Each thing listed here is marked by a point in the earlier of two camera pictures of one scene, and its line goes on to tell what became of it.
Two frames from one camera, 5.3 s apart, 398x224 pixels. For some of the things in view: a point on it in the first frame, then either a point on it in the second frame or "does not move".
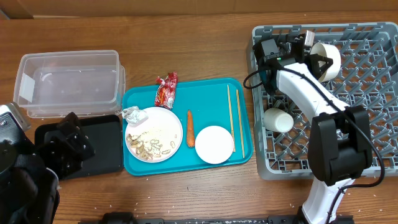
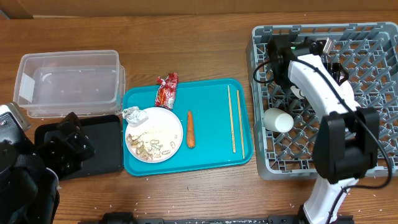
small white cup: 276,121 does not move
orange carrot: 190,138 does not move
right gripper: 313,65 to 336,74
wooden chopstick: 231,120 does not move
